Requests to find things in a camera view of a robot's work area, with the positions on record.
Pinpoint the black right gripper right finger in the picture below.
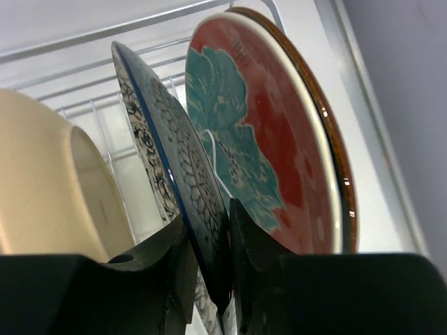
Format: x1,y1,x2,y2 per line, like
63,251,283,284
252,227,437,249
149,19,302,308
230,199,446,334

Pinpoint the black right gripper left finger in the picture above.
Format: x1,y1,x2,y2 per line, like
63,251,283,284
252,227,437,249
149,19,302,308
1,217,196,334

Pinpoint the blue floral white plate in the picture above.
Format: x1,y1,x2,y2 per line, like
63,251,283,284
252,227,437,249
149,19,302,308
111,41,233,334

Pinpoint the red plate teal flower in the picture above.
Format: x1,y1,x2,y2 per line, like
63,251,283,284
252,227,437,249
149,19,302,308
185,11,343,254

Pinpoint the yellow cream plate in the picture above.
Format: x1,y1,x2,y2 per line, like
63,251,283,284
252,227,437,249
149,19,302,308
1,89,135,262

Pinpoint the dark teal brown-rimmed plate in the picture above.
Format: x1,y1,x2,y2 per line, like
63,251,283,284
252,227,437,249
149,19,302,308
228,6,358,254

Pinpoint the aluminium table edge rail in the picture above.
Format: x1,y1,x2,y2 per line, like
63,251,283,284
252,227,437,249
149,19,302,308
335,0,447,245

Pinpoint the white wire dish rack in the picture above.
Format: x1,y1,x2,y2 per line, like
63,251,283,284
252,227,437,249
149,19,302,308
0,0,425,335

